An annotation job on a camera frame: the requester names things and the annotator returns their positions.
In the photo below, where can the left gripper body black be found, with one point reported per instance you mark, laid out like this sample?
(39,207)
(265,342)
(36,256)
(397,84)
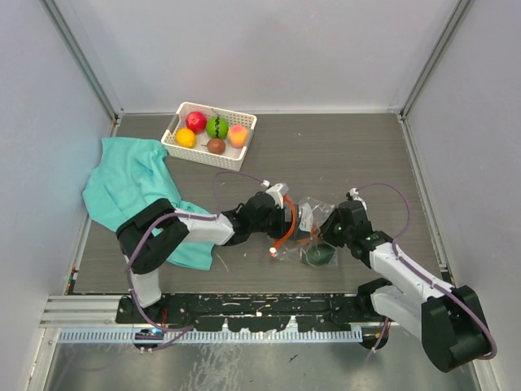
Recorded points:
(278,227)

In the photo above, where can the clear zip bag orange seal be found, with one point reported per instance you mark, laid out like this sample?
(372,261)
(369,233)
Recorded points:
(308,215)

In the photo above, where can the fake peach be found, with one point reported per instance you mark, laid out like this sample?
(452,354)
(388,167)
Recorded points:
(237,136)

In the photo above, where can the brown fake kiwi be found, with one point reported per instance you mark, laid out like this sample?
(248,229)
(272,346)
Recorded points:
(216,146)

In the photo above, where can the green fake fruit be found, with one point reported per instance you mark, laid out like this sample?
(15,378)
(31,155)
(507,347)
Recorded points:
(217,127)

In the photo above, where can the yellow fake lemon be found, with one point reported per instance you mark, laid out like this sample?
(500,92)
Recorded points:
(186,138)

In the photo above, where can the red fake apple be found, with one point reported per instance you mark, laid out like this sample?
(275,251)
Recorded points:
(196,121)

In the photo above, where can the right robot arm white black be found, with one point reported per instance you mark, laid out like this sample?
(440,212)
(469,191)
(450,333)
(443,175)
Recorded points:
(448,321)

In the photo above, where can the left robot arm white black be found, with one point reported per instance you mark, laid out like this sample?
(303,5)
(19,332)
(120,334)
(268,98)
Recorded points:
(151,236)

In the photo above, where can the dark green fake avocado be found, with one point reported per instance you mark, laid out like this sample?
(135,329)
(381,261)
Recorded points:
(319,255)

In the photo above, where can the white perforated plastic basket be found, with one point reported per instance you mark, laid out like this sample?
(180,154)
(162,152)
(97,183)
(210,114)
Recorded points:
(231,158)

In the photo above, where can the teal cloth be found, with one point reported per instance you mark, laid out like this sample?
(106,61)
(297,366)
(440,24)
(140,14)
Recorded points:
(130,176)

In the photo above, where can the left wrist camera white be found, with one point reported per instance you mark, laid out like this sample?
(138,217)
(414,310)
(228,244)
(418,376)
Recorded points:
(277,191)

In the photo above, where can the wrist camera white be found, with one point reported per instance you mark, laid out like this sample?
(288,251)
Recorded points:
(277,191)
(354,194)

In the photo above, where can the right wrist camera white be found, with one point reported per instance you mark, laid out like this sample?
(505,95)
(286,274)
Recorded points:
(354,194)

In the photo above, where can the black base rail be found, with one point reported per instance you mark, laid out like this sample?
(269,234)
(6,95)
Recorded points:
(322,312)

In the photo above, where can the grey slotted cable duct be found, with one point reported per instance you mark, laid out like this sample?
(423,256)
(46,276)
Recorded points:
(150,336)

